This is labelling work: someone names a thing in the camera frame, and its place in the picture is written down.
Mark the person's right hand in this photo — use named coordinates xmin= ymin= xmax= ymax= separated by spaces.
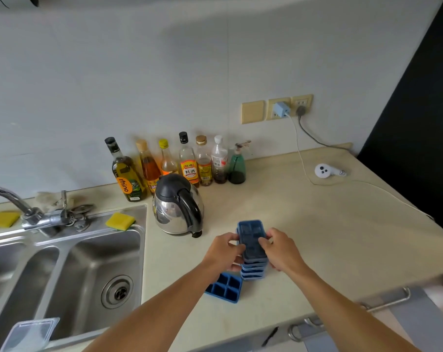
xmin=258 ymin=227 xmax=311 ymax=276

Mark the person's left hand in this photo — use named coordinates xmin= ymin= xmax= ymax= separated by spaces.
xmin=203 ymin=232 xmax=246 ymax=273

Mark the person's right forearm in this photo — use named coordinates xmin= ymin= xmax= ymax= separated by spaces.
xmin=287 ymin=264 xmax=421 ymax=352

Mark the person's left forearm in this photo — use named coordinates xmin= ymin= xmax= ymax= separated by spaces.
xmin=83 ymin=260 xmax=224 ymax=352

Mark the stainless steel electric kettle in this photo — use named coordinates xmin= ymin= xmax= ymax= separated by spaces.
xmin=152 ymin=174 xmax=205 ymax=238

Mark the green spray bottle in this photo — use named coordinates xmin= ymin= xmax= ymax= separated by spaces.
xmin=227 ymin=140 xmax=252 ymax=185

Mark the white cap dark sauce bottle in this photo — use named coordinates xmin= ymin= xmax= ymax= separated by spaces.
xmin=211 ymin=135 xmax=229 ymax=185

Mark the gold cap sauce bottle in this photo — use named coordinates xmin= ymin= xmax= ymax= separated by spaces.
xmin=195 ymin=135 xmax=213 ymax=187

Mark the white handheld controller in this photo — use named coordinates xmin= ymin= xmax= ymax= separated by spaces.
xmin=314 ymin=163 xmax=347 ymax=179

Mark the black cap yellow label bottle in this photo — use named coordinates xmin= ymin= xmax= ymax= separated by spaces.
xmin=178 ymin=131 xmax=200 ymax=188

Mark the yellow cap glass bottle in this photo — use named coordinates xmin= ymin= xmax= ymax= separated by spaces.
xmin=158 ymin=139 xmax=179 ymax=176

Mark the black pen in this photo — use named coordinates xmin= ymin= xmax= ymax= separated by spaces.
xmin=261 ymin=326 xmax=279 ymax=347

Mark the amber oil bottle beige cap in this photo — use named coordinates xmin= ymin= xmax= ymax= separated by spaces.
xmin=136 ymin=139 xmax=162 ymax=195

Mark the yellow sponge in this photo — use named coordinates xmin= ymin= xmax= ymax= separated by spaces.
xmin=105 ymin=212 xmax=136 ymax=231
xmin=0 ymin=211 xmax=21 ymax=229

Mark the olive oil bottle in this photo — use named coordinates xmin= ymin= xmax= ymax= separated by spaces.
xmin=104 ymin=137 xmax=148 ymax=203

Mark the light blue charger adapter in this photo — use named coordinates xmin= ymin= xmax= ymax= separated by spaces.
xmin=272 ymin=101 xmax=291 ymax=119

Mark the metal sink drain strainer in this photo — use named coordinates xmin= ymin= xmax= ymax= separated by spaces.
xmin=100 ymin=275 xmax=134 ymax=309

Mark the stainless steel double sink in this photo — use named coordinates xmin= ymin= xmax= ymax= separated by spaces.
xmin=0 ymin=204 xmax=148 ymax=352

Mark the grey cabinet drawer front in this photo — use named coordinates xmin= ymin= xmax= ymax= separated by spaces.
xmin=389 ymin=285 xmax=443 ymax=352

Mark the chrome sink faucet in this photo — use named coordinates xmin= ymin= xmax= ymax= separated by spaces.
xmin=0 ymin=185 xmax=95 ymax=232

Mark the clear plastic container lid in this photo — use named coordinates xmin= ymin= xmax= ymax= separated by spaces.
xmin=0 ymin=317 xmax=61 ymax=352

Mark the metal drawer handle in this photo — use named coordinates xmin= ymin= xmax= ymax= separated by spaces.
xmin=288 ymin=316 xmax=324 ymax=343
xmin=356 ymin=287 xmax=411 ymax=313

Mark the grey power cable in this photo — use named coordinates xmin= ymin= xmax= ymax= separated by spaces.
xmin=298 ymin=114 xmax=353 ymax=150

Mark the white charging cable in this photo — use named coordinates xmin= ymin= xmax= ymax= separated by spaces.
xmin=287 ymin=114 xmax=435 ymax=221

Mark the beige wall socket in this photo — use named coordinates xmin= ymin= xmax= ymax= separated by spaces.
xmin=266 ymin=97 xmax=292 ymax=121
xmin=291 ymin=94 xmax=314 ymax=116

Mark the beige blank wall plate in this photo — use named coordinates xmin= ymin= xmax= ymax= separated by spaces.
xmin=241 ymin=100 xmax=266 ymax=125

